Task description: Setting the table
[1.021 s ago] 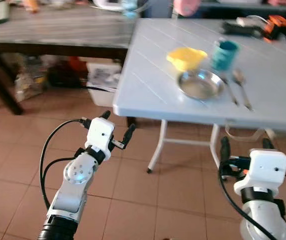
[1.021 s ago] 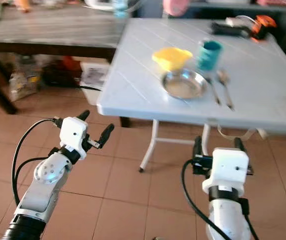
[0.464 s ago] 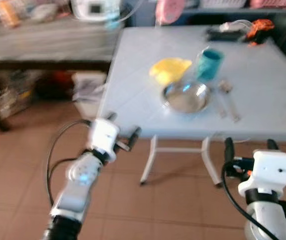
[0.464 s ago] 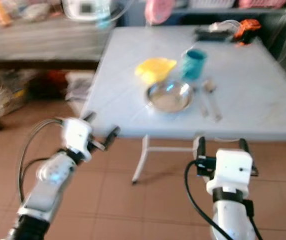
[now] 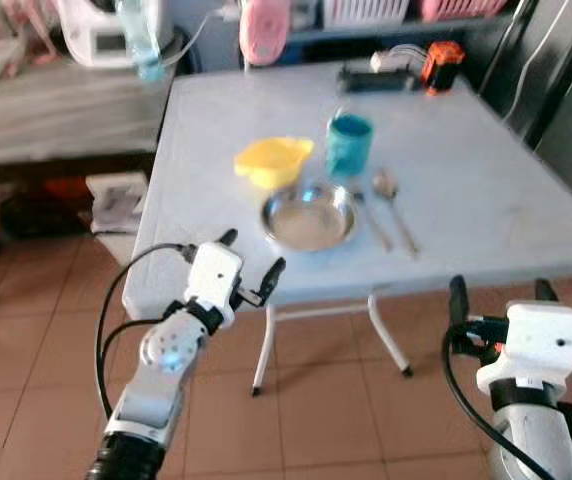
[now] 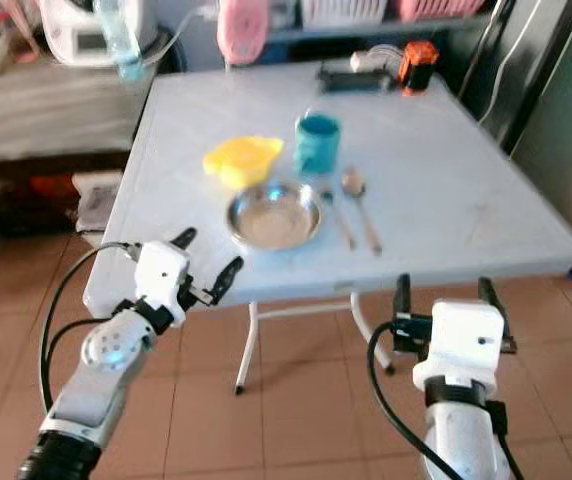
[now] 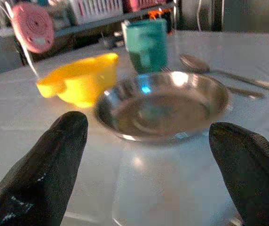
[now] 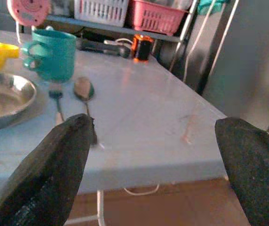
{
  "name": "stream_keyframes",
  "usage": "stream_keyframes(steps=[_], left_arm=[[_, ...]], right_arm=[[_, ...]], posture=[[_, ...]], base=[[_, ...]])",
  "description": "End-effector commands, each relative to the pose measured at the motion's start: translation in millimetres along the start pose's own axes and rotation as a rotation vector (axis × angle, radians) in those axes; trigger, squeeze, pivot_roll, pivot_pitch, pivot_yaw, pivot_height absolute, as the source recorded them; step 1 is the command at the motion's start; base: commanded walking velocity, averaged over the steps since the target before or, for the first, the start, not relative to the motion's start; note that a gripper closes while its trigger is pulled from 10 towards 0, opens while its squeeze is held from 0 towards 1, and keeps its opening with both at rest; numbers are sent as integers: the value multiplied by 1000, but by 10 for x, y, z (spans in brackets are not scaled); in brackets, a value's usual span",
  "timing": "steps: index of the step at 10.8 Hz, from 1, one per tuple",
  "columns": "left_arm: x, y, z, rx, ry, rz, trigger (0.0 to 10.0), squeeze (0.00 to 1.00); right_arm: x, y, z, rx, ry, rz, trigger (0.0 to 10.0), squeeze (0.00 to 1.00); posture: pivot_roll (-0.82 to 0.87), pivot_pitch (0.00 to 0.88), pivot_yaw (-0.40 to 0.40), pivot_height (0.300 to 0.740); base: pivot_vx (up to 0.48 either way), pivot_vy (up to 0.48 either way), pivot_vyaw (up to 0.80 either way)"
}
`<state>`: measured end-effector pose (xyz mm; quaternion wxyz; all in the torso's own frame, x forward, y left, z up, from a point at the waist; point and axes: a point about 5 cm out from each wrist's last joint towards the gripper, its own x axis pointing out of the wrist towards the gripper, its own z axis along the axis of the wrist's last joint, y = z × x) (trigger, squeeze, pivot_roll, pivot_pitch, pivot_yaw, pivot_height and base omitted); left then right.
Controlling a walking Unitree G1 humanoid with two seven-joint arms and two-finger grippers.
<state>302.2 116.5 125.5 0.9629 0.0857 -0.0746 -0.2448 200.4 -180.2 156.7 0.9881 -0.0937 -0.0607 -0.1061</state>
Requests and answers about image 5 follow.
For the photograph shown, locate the stainless steel plate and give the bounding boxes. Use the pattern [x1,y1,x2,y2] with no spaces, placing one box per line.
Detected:
[261,182,359,253]

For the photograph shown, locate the yellow plastic bowl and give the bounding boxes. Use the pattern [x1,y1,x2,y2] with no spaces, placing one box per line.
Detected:
[234,137,315,191]

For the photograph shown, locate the white folding table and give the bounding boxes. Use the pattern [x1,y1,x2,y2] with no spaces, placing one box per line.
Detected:
[123,62,572,397]

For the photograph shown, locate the steel fork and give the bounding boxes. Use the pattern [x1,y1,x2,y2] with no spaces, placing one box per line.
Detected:
[351,186,395,253]

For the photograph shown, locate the white grey carton box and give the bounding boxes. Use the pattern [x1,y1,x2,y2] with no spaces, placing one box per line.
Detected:
[86,172,151,237]

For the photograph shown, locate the steel spoon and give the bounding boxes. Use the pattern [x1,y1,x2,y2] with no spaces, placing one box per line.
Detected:
[371,168,422,259]

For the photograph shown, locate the teal plastic cup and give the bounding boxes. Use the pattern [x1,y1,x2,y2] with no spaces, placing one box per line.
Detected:
[326,112,375,179]

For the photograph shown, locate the grey low shelf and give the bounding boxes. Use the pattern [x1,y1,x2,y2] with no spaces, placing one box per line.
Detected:
[0,60,177,169]

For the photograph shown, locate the clear plastic water bottle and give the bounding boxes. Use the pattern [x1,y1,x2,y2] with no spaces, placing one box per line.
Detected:
[118,0,165,83]

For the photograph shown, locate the flat black charger box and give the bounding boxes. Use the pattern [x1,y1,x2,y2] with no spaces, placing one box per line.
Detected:
[338,62,423,96]

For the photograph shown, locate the orange black battery pack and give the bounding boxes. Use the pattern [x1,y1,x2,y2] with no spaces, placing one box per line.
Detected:
[421,42,465,98]

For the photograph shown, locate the white kitchen appliance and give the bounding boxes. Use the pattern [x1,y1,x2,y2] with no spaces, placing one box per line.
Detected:
[56,0,177,69]

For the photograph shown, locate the white plastic basket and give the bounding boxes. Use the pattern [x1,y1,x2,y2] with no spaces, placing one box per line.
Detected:
[323,0,410,28]

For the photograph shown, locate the pink plastic basket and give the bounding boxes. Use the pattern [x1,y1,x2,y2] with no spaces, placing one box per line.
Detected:
[421,0,513,23]

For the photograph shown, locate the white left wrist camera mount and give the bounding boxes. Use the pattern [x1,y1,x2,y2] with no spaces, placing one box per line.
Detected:
[181,242,244,326]

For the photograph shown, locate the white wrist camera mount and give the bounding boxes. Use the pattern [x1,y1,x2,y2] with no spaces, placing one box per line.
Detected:
[181,242,244,326]
[476,303,572,396]

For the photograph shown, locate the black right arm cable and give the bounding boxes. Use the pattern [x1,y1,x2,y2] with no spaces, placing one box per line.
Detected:
[440,325,559,480]

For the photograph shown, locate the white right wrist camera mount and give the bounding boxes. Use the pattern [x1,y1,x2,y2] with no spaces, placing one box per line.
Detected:
[476,303,572,396]

